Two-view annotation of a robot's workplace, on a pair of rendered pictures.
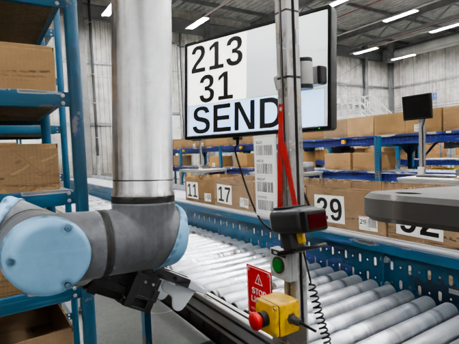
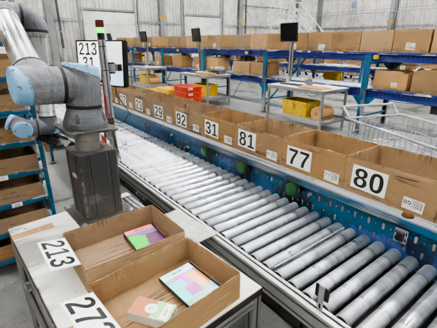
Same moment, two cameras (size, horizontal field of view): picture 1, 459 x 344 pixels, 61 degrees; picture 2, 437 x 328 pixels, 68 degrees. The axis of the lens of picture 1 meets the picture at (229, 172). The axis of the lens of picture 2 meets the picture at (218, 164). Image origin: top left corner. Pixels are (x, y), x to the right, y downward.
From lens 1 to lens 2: 1.53 m
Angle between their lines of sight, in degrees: 18
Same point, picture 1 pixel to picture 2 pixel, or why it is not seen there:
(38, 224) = (19, 123)
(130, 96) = not seen: hidden behind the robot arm
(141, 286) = (52, 138)
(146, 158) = (45, 107)
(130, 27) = not seen: hidden behind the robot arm
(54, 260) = (25, 131)
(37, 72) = not seen: hidden behind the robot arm
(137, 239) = (45, 126)
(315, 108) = (119, 79)
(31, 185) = (15, 107)
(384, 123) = (273, 40)
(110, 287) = (43, 138)
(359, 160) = (255, 68)
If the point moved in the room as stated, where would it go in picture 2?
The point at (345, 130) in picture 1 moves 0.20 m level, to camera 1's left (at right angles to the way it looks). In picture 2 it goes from (249, 43) to (241, 43)
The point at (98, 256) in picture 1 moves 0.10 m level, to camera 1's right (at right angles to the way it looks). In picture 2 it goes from (35, 130) to (54, 129)
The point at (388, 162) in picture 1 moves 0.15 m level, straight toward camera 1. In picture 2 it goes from (274, 70) to (272, 71)
